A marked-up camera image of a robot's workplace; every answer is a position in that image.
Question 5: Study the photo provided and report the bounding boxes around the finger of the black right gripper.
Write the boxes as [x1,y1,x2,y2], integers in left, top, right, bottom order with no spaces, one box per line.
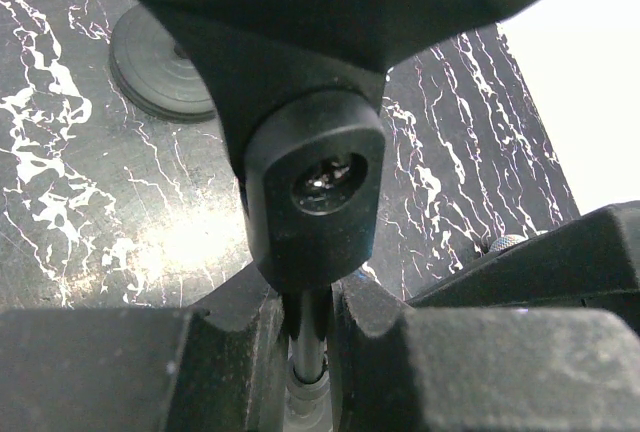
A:
[409,204,639,307]

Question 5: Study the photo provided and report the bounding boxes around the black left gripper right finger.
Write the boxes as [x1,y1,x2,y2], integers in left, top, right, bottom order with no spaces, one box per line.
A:
[329,273,639,431]

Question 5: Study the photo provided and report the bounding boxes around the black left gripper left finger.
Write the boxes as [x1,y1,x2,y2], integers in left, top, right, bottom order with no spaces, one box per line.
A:
[1,267,285,431]

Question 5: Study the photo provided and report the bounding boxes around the black round base stand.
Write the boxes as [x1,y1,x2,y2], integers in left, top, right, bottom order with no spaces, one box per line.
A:
[109,5,217,123]
[139,0,538,430]

